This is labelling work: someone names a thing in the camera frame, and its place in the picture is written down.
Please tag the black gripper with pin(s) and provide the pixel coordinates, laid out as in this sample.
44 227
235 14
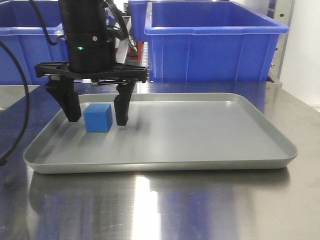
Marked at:
91 56

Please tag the blue foam cube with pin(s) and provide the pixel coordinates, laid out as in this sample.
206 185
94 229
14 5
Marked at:
98 117

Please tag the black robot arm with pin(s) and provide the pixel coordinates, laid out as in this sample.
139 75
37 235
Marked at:
90 28

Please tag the blue bin front left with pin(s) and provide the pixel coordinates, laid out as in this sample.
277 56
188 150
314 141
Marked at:
21 32

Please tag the blue bin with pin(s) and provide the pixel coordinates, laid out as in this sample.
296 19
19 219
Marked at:
209 41
21 32
138 9

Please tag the blue bin rear right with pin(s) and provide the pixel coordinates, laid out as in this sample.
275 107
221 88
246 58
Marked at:
138 9

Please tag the grey metal tray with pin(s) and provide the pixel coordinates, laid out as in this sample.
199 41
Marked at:
166 132

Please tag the blue bin front right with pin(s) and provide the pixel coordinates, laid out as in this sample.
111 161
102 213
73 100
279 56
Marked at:
209 41

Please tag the steel center divider rail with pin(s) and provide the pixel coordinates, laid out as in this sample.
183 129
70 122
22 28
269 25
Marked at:
123 45

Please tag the steel shelf upright post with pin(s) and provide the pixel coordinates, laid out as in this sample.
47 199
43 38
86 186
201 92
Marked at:
281 11

